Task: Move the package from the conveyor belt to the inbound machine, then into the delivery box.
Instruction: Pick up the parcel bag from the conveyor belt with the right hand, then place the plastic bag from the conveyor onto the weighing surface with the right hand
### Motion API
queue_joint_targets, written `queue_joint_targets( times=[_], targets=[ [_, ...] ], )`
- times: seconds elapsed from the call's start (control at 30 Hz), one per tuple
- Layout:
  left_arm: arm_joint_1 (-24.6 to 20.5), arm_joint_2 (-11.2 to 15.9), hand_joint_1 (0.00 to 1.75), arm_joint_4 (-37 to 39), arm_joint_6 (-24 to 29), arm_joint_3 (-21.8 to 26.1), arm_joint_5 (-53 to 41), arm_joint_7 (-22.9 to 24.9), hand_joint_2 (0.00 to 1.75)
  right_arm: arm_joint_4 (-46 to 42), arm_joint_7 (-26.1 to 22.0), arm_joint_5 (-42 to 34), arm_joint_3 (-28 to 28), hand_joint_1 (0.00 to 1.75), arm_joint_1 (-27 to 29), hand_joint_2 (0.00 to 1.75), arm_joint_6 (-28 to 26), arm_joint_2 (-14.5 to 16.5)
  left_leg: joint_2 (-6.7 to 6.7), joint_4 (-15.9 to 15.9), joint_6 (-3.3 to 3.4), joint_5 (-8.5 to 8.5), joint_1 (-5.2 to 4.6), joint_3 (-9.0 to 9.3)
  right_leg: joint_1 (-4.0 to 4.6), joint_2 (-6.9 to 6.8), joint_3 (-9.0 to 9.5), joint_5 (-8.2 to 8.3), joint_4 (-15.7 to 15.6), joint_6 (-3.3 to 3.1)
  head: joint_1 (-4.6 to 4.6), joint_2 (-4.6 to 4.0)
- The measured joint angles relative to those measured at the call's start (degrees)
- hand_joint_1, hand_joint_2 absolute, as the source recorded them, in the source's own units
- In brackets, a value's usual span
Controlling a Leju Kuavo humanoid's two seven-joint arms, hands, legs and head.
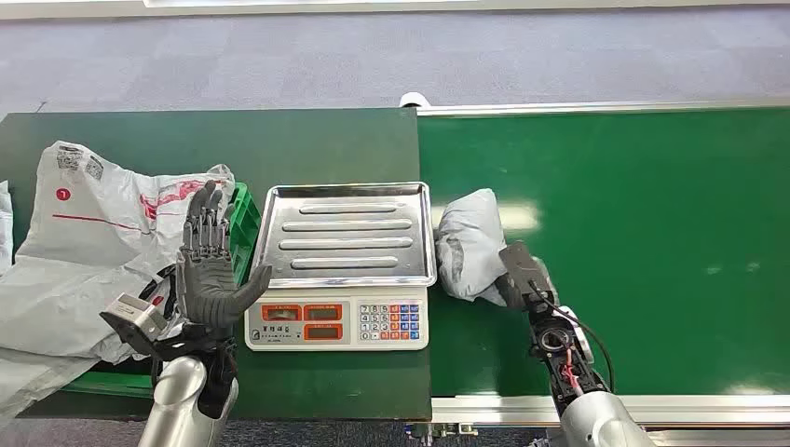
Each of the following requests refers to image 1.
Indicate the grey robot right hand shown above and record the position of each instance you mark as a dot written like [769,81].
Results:
[507,290]

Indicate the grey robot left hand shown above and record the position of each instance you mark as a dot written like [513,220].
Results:
[207,284]

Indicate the grey plastic mailer package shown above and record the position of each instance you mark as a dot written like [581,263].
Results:
[469,247]

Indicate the green conveyor belt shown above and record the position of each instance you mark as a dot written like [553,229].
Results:
[648,247]

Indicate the white conveyor roller end cap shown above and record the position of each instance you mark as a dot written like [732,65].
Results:
[412,98]

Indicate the green plastic crate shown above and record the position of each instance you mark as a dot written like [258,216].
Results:
[245,228]

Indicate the white mailer bag red print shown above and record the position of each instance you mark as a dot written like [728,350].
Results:
[99,210]

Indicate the white electronic weighing scale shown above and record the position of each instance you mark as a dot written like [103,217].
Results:
[336,321]

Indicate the grey mailer bag black print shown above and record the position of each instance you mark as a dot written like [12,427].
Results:
[62,302]

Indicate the steel scale pan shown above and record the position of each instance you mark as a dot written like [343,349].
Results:
[345,234]

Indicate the plain grey mailer bag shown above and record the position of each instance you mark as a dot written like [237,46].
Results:
[31,379]

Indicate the white plastic bag edge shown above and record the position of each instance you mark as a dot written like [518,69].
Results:
[5,228]

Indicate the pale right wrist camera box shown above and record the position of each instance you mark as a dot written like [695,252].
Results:
[521,265]

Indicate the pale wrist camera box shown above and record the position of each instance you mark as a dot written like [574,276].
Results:
[139,314]
[521,265]

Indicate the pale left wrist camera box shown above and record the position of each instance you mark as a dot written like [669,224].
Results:
[139,314]

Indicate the metal conveyor mounting bracket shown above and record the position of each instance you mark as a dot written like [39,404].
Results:
[444,430]

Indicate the aluminium conveyor side rail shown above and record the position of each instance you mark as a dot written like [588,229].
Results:
[586,108]
[710,408]

